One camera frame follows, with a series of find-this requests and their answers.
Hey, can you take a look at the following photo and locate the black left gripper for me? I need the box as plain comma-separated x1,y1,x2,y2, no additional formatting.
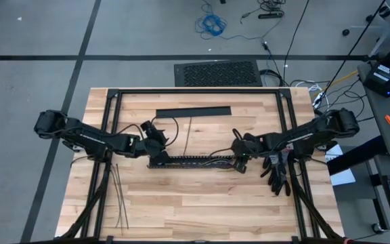
134,129,171,167

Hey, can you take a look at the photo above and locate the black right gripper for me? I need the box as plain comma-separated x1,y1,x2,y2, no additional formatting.
231,134,269,174

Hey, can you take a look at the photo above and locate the black slotted cable tray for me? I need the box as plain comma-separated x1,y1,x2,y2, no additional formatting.
146,155,237,169

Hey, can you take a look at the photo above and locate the black tray cover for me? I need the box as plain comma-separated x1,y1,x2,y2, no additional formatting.
155,106,233,119

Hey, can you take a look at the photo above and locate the black perforated floor mat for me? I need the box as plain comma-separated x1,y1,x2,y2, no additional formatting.
173,60,264,88

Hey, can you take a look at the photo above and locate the white paper sheet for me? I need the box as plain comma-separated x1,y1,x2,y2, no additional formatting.
323,144,357,187

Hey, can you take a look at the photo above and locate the dark blue padded bar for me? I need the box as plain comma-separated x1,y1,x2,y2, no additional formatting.
326,134,388,176

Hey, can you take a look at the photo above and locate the grey keyboard cart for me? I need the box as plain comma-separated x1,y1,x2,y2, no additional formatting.
330,152,390,244

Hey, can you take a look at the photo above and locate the grey side desk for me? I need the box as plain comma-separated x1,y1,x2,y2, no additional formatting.
357,62,390,159

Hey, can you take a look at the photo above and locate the black power strip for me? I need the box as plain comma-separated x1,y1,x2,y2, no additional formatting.
257,10,286,20

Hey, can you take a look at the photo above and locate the black desktop device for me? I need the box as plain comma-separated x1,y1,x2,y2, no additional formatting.
362,33,390,98

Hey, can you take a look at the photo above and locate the black left camera cable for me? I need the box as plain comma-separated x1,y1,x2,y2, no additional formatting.
113,116,179,148

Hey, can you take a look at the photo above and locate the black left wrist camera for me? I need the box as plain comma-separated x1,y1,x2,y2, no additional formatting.
139,120,160,138

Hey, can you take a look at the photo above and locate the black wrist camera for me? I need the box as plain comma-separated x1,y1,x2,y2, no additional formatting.
242,132,262,145
139,120,160,138

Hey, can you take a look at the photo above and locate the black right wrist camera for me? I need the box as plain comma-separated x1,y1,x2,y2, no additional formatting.
242,132,262,145

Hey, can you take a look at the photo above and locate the black looped floor cable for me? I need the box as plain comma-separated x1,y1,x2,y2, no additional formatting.
258,68,286,87

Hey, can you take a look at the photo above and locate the black tangled floor cable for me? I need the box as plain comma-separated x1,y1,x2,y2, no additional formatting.
315,78,376,138

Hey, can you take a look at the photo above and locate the white floor cable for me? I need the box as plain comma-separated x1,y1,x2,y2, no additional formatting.
289,79,331,115

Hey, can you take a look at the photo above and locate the blue coiled cable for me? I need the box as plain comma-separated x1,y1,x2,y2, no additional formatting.
194,0,267,42

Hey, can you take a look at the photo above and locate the yellow floor cable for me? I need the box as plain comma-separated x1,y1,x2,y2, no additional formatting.
311,69,360,100

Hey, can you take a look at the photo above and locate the long black floor cable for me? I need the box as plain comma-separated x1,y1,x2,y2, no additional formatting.
282,0,311,86

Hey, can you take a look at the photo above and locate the thin black slanted cable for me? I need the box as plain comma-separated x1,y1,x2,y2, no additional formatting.
322,0,387,94

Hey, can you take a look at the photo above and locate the black coiled cable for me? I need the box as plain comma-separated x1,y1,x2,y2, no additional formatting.
240,0,288,25

